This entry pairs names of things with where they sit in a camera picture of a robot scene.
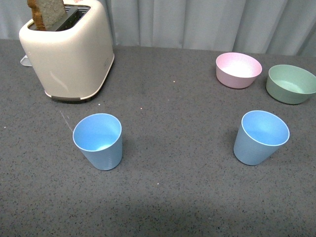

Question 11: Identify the cream white toaster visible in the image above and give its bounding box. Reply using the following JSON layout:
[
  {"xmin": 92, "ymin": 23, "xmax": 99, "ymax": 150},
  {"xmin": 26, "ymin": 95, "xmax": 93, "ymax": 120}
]
[{"xmin": 19, "ymin": 0, "xmax": 115, "ymax": 101}]

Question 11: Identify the pink bowl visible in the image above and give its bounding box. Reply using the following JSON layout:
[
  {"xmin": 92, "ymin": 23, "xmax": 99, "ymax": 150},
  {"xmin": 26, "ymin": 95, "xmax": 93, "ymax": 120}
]
[{"xmin": 216, "ymin": 52, "xmax": 262, "ymax": 89}]

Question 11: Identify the green bowl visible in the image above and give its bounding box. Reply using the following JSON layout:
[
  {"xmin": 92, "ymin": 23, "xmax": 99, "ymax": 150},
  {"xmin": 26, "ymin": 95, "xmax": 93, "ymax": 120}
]
[{"xmin": 266, "ymin": 65, "xmax": 316, "ymax": 105}]

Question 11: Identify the blue cup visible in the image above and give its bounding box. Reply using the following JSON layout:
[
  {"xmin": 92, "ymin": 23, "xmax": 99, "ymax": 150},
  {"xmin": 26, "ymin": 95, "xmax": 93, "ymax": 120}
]
[
  {"xmin": 233, "ymin": 110, "xmax": 290, "ymax": 166},
  {"xmin": 73, "ymin": 113, "xmax": 122, "ymax": 171}
]

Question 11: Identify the toast bread slice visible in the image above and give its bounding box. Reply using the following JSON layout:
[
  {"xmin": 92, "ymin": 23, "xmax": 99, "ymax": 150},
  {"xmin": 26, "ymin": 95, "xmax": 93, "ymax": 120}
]
[{"xmin": 27, "ymin": 0, "xmax": 66, "ymax": 31}]

